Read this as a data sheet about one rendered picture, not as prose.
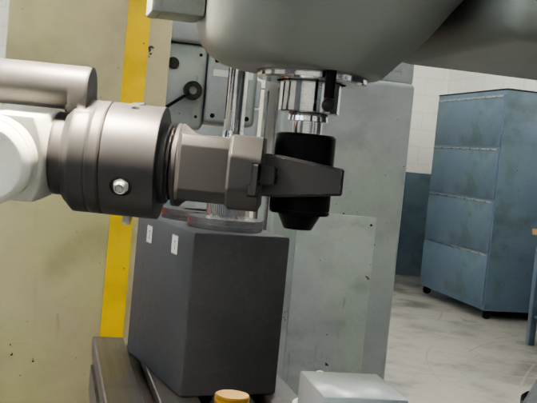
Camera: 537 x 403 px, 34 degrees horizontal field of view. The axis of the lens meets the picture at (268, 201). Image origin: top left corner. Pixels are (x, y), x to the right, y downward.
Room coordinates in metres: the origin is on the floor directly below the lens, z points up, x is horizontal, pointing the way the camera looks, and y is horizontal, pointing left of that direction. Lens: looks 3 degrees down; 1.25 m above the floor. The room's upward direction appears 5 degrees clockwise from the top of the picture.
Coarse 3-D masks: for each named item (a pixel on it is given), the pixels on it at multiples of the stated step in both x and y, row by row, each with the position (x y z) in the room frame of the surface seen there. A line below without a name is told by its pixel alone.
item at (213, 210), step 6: (210, 204) 1.05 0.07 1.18; (216, 204) 1.04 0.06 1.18; (210, 210) 1.05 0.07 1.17; (216, 210) 1.04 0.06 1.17; (222, 210) 1.04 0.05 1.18; (228, 210) 1.04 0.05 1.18; (234, 210) 1.04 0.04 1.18; (240, 210) 1.05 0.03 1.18; (210, 216) 1.04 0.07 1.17; (216, 216) 1.04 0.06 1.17; (222, 216) 1.04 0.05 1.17; (228, 216) 1.04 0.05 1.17; (234, 216) 1.04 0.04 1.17; (240, 216) 1.05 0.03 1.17
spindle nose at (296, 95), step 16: (288, 80) 0.68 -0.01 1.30; (304, 80) 0.67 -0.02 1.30; (288, 96) 0.68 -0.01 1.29; (304, 96) 0.67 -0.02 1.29; (320, 96) 0.67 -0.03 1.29; (336, 96) 0.68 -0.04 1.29; (288, 112) 0.70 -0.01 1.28; (304, 112) 0.68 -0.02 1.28; (320, 112) 0.67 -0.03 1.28; (336, 112) 0.68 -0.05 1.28
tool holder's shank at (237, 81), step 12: (240, 72) 1.05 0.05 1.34; (228, 84) 1.06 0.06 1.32; (240, 84) 1.05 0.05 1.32; (228, 96) 1.05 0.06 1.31; (240, 96) 1.05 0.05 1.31; (228, 108) 1.05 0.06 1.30; (240, 108) 1.05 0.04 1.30; (228, 120) 1.05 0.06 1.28; (240, 120) 1.05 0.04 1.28; (228, 132) 1.05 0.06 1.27; (240, 132) 1.05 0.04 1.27
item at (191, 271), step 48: (144, 240) 1.15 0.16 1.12; (192, 240) 0.99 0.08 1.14; (240, 240) 1.00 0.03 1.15; (288, 240) 1.03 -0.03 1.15; (144, 288) 1.13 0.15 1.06; (192, 288) 0.98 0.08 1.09; (240, 288) 1.01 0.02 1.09; (144, 336) 1.11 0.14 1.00; (192, 336) 0.98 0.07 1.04; (240, 336) 1.01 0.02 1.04; (192, 384) 0.99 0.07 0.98; (240, 384) 1.01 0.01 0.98
